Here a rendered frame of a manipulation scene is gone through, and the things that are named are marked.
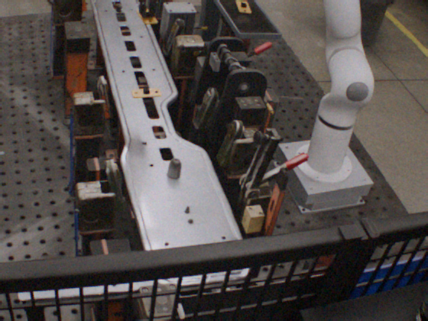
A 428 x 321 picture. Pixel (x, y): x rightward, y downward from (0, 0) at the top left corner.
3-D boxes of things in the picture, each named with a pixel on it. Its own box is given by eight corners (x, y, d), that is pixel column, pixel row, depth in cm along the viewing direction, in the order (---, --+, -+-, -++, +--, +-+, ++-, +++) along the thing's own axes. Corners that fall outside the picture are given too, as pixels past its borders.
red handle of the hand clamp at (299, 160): (241, 179, 140) (303, 146, 138) (245, 184, 141) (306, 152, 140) (248, 192, 137) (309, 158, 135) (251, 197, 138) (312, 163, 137)
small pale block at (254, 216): (218, 302, 157) (245, 205, 133) (231, 299, 158) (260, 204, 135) (222, 312, 154) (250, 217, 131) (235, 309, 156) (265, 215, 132)
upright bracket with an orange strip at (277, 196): (236, 306, 156) (280, 166, 124) (241, 306, 157) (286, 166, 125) (239, 315, 154) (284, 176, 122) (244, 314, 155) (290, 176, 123)
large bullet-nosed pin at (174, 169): (165, 175, 149) (168, 154, 145) (177, 174, 150) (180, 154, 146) (168, 184, 147) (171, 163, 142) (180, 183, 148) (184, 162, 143)
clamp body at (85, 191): (70, 270, 157) (66, 175, 134) (112, 266, 161) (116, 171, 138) (76, 296, 151) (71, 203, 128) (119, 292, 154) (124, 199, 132)
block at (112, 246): (86, 306, 148) (84, 235, 130) (128, 303, 152) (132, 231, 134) (92, 336, 142) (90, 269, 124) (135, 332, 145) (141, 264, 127)
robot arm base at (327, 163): (332, 141, 203) (345, 96, 191) (361, 177, 190) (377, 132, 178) (284, 150, 196) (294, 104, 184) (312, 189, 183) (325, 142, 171)
